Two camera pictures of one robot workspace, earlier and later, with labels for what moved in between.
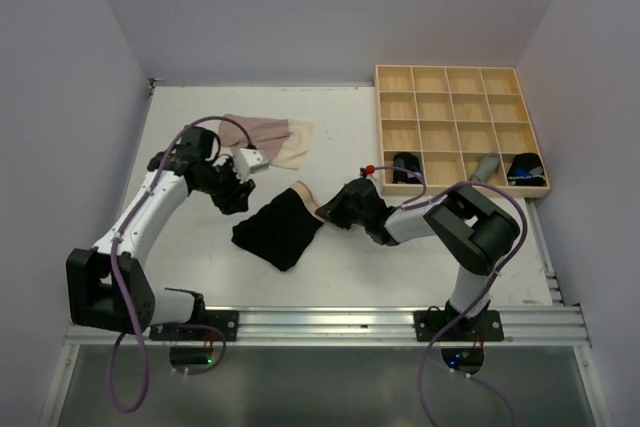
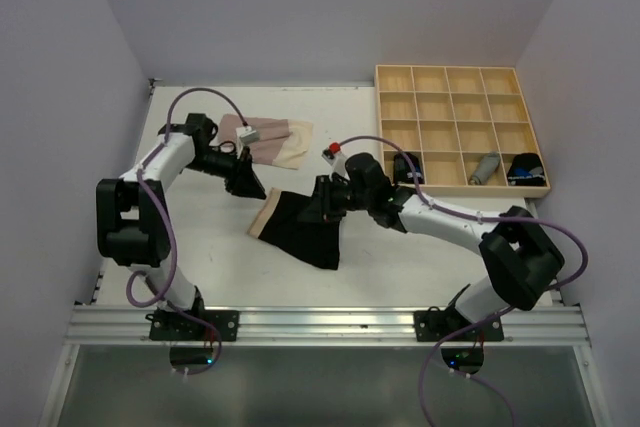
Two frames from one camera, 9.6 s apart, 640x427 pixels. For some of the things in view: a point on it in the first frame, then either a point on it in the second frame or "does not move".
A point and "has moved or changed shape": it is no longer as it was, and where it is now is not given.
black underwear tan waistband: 281,231 has moved or changed shape
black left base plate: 226,319 does not move
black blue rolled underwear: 526,169 does not move
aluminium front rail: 362,326 does not move
